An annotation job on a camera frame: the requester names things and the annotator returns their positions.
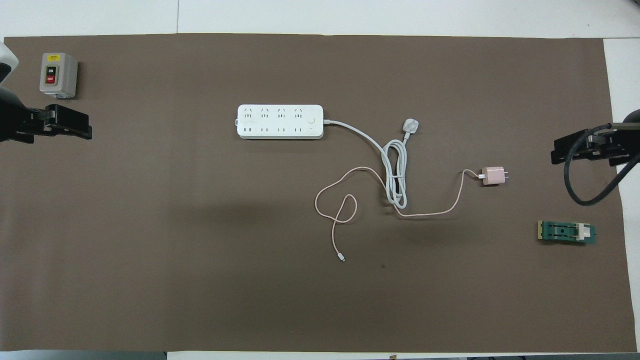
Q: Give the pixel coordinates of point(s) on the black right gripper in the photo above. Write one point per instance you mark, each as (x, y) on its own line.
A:
(617, 147)

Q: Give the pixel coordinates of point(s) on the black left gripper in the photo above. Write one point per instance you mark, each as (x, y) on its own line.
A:
(12, 117)

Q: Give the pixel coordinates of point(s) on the pink charger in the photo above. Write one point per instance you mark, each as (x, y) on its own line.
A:
(494, 176)

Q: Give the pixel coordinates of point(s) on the green knife switch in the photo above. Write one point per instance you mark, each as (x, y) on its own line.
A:
(565, 232)

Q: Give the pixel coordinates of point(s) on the brown table mat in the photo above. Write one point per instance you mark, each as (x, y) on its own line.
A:
(200, 275)

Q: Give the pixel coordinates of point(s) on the white power strip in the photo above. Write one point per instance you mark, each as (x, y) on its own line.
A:
(280, 121)

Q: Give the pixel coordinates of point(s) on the white three-pin plug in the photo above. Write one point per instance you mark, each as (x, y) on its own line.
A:
(411, 127)

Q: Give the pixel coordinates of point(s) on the grey on-off switch box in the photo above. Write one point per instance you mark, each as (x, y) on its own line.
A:
(57, 75)

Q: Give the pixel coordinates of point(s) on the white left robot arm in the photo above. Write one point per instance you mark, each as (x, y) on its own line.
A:
(6, 60)

